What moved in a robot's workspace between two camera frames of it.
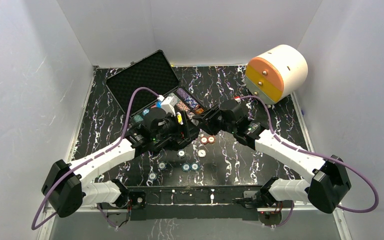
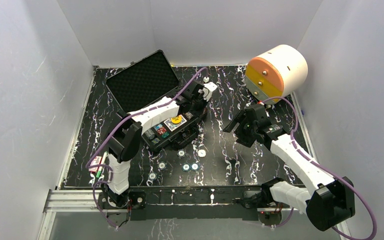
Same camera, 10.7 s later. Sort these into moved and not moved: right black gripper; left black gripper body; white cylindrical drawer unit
Moved: left black gripper body; right black gripper
Not moved: white cylindrical drawer unit
